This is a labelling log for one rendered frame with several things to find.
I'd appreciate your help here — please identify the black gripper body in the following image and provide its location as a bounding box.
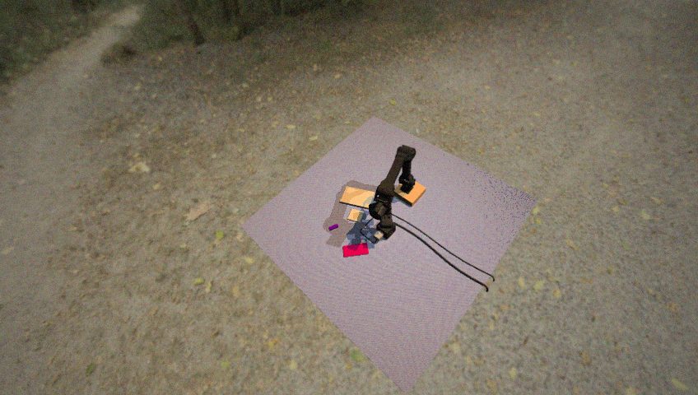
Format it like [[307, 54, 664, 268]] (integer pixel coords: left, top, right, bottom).
[[380, 204, 393, 229]]

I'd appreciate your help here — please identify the red rectangular block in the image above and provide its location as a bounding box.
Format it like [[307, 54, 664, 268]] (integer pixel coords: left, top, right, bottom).
[[343, 243, 369, 258]]

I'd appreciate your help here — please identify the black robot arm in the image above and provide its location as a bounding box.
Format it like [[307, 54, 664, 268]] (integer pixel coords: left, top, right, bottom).
[[369, 145, 416, 220]]

